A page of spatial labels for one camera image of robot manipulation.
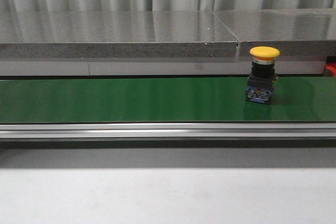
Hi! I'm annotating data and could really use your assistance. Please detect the grey speckled stone slab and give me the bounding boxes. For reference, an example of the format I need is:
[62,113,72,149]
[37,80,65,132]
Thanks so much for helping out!
[1,11,237,61]

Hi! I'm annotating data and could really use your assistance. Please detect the green conveyor belt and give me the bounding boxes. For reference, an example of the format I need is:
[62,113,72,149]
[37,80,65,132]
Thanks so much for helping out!
[1,77,335,123]

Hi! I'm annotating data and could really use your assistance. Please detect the white cabinet panel under slab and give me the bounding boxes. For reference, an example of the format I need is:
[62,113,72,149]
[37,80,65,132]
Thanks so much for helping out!
[0,56,328,77]

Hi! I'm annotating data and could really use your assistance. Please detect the red object at edge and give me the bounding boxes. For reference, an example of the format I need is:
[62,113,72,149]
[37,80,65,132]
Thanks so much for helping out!
[324,62,336,77]

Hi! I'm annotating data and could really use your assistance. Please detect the aluminium conveyor side rail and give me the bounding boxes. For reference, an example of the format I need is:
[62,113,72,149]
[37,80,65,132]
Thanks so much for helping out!
[1,122,335,142]

